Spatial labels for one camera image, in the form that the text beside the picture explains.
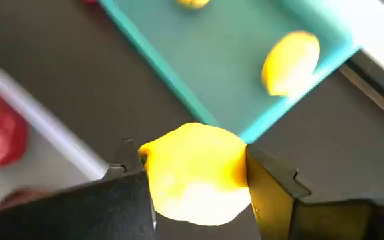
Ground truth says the clear plastic bin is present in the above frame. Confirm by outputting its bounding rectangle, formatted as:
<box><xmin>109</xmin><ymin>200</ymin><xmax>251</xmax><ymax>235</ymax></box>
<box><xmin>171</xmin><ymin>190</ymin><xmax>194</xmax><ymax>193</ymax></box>
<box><xmin>0</xmin><ymin>55</ymin><xmax>109</xmax><ymax>221</ymax></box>

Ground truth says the black table mat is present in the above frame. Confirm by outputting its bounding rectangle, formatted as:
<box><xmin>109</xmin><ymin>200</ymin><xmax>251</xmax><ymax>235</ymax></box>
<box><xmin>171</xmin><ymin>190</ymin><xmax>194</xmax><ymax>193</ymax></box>
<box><xmin>0</xmin><ymin>0</ymin><xmax>384</xmax><ymax>240</ymax></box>

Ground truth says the teal plastic bin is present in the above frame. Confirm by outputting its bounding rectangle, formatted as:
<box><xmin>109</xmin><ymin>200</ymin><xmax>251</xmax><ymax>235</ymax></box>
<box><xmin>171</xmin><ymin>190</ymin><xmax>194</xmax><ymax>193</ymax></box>
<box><xmin>98</xmin><ymin>0</ymin><xmax>361</xmax><ymax>144</ymax></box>

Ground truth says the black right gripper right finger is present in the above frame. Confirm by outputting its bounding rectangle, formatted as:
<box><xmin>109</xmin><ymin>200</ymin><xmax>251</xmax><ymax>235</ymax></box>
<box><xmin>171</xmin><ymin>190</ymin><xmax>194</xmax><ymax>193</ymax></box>
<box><xmin>245</xmin><ymin>143</ymin><xmax>384</xmax><ymax>240</ymax></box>

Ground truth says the yellow lemon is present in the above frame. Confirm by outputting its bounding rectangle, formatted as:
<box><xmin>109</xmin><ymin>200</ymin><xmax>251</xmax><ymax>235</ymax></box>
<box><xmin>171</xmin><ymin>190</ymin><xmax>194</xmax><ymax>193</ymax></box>
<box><xmin>138</xmin><ymin>121</ymin><xmax>252</xmax><ymax>227</ymax></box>
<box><xmin>261</xmin><ymin>30</ymin><xmax>321</xmax><ymax>98</ymax></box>
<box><xmin>177</xmin><ymin>0</ymin><xmax>211</xmax><ymax>9</ymax></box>

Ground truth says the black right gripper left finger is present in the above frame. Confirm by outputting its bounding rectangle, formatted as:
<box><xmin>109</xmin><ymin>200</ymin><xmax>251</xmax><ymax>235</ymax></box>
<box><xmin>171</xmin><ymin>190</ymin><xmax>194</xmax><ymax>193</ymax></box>
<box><xmin>0</xmin><ymin>138</ymin><xmax>157</xmax><ymax>240</ymax></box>

